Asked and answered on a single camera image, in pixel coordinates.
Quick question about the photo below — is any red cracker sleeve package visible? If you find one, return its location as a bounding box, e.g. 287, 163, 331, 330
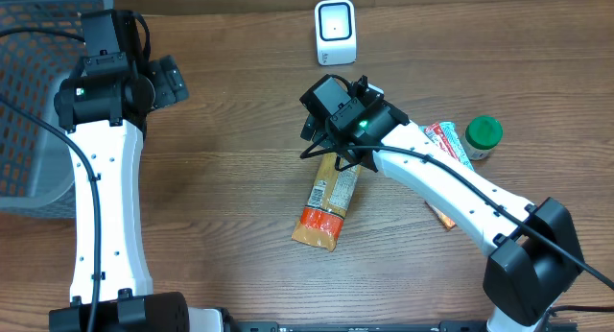
292, 154, 361, 251

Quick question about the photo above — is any thin red snack stick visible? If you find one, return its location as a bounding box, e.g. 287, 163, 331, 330
423, 122, 469, 164

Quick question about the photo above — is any teal wet wipes pack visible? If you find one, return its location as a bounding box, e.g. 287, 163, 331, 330
419, 121, 476, 173

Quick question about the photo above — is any small orange tissue pack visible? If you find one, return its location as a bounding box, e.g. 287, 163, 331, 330
426, 202, 456, 230

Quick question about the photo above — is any green lid jar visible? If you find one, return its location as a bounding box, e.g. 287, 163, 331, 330
460, 115, 504, 160

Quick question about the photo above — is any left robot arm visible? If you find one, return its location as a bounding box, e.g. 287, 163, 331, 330
49, 10, 236, 331

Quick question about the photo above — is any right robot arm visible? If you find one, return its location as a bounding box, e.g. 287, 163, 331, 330
299, 74, 583, 331

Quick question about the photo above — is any white barcode scanner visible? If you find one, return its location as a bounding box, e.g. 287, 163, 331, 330
314, 0, 358, 66

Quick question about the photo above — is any grey plastic mesh basket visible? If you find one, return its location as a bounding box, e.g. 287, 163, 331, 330
1, 0, 114, 219

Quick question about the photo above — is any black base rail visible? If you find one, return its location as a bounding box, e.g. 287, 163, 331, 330
215, 320, 579, 332

